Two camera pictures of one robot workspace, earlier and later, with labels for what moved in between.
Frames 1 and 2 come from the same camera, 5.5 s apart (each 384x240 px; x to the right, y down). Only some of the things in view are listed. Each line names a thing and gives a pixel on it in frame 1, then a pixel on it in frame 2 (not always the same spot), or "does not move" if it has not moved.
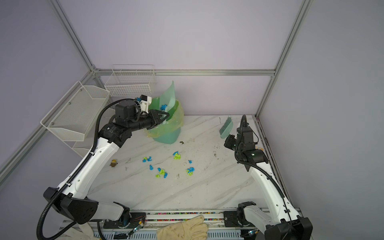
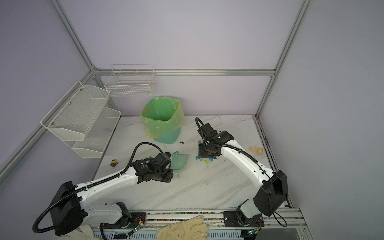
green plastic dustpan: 168,97 → 178,162
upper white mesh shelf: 73,115 does not move
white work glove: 85,233 does not move
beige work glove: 194,229 does not move
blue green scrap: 190,171 → 205,161
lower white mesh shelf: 84,148 does not move
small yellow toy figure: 113,163 does not move
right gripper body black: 231,142 → 203,152
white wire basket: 129,80 does not move
